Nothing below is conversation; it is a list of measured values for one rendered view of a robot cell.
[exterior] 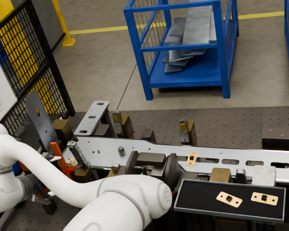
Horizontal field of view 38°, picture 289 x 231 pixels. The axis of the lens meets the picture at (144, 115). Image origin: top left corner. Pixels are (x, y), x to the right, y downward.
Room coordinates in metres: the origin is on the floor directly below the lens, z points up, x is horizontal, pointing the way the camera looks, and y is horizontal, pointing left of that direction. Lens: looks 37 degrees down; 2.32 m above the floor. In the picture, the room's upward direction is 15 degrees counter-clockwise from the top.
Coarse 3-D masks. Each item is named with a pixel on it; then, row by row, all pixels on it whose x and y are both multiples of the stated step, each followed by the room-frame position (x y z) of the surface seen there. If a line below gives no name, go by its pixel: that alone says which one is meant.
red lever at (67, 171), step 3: (78, 165) 1.39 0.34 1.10; (81, 165) 1.41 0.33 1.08; (84, 165) 1.43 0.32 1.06; (69, 168) 1.34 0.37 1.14; (72, 168) 1.35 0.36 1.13; (75, 168) 1.37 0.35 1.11; (78, 168) 1.39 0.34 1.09; (66, 171) 1.33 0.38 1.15; (69, 171) 1.33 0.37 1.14; (72, 171) 1.35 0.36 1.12
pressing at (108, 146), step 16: (80, 144) 1.66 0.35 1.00; (96, 144) 1.63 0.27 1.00; (112, 144) 1.59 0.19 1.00; (128, 144) 1.56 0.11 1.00; (144, 144) 1.53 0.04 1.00; (160, 144) 1.51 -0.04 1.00; (96, 160) 1.51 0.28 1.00; (112, 160) 1.48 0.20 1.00; (240, 160) 1.27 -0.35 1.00; (256, 160) 1.24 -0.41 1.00; (272, 160) 1.22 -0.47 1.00; (288, 160) 1.19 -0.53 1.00; (208, 176) 1.23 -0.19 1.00; (288, 176) 1.11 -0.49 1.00
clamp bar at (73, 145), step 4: (72, 140) 1.45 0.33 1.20; (76, 140) 1.44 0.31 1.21; (68, 144) 1.41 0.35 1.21; (72, 144) 1.40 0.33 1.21; (76, 144) 1.41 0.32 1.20; (72, 148) 1.40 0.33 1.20; (76, 148) 1.40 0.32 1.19; (72, 152) 1.42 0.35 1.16; (76, 152) 1.41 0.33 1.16; (80, 152) 1.42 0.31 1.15; (76, 156) 1.42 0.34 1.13; (80, 156) 1.41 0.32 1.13; (80, 160) 1.42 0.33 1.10; (84, 160) 1.42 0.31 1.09; (84, 164) 1.42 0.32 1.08
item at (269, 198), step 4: (256, 192) 0.94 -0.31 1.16; (252, 196) 0.93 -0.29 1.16; (256, 196) 0.93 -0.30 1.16; (260, 196) 0.92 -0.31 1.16; (264, 196) 0.91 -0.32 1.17; (268, 196) 0.91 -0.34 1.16; (272, 196) 0.91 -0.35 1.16; (252, 200) 0.91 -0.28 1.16; (256, 200) 0.91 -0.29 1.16; (260, 200) 0.91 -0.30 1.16; (264, 200) 0.90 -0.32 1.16; (268, 200) 0.90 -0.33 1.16; (276, 200) 0.89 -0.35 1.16; (272, 204) 0.88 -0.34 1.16
